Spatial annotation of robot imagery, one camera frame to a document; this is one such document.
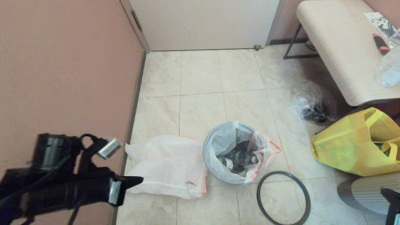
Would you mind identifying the white plastic bag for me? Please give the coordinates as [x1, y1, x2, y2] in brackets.
[125, 135, 208, 199]

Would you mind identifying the used trash bag red print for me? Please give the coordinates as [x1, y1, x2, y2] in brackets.
[203, 121, 281, 185]

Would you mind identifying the grey bin ring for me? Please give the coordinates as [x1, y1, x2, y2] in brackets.
[257, 171, 311, 225]

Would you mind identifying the grey ribbed robot base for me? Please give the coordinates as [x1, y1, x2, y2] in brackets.
[337, 172, 400, 217]

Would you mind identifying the yellow tote bag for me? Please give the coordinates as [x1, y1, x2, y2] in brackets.
[311, 107, 400, 177]

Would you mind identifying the clear bag with dark items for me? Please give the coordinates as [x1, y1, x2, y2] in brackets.
[291, 80, 337, 125]

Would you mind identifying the dark bottle white label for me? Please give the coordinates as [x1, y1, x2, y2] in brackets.
[219, 156, 244, 174]

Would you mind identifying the dark bottle white cap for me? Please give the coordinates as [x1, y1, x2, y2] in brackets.
[233, 150, 260, 165]

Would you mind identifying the clear plastic bottle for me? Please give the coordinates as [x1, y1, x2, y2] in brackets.
[375, 44, 400, 87]

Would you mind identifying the black orange tool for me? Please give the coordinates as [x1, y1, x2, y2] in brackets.
[372, 33, 390, 56]

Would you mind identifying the white door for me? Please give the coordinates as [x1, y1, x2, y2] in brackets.
[130, 0, 280, 51]

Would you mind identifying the light wood-grain bench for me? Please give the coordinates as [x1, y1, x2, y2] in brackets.
[296, 0, 400, 107]

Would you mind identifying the black white printed paper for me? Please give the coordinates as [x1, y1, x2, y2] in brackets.
[362, 12, 400, 39]

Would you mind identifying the thin black left gripper cable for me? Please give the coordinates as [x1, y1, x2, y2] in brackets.
[80, 134, 108, 177]

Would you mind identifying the left wrist camera unit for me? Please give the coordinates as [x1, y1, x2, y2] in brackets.
[33, 134, 122, 171]

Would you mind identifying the dark wall baseboard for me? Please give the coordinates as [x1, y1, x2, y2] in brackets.
[109, 51, 147, 225]
[269, 38, 308, 45]

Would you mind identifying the black metal bench frame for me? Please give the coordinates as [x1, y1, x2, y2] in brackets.
[283, 23, 319, 59]

